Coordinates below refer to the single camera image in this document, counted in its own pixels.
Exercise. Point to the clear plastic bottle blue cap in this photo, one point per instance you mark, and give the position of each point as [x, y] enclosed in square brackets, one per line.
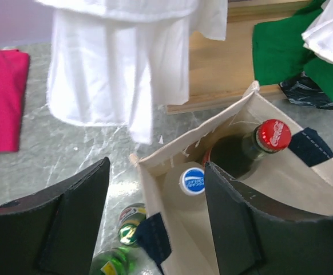
[189, 228]

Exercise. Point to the green glass bottle gold cap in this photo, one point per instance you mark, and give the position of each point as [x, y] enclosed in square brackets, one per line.
[128, 221]

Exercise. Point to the dark blue patterned garment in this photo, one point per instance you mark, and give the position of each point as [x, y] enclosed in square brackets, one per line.
[303, 91]

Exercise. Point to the white ruffled dress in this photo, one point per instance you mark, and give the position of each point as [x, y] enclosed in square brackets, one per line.
[113, 61]

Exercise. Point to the beige canvas tote bag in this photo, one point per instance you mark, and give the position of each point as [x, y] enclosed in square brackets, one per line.
[300, 176]

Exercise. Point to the large cola bottle red cap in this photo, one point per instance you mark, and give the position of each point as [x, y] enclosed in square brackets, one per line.
[240, 153]

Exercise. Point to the wooden clothes rack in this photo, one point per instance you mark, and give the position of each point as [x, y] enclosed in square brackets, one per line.
[221, 71]

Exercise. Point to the green glass bottle labelled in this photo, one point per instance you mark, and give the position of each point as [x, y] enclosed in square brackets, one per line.
[121, 260]

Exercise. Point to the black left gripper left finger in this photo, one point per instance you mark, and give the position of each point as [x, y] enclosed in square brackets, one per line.
[54, 230]

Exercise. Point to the white shirt on hanger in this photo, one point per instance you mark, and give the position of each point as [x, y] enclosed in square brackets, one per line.
[318, 37]

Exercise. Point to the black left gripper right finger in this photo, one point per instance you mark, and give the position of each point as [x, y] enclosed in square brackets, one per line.
[254, 234]

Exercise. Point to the folded pink shirt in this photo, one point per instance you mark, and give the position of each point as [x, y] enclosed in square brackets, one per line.
[14, 69]

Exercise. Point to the green garment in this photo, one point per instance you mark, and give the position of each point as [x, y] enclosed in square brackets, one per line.
[279, 55]

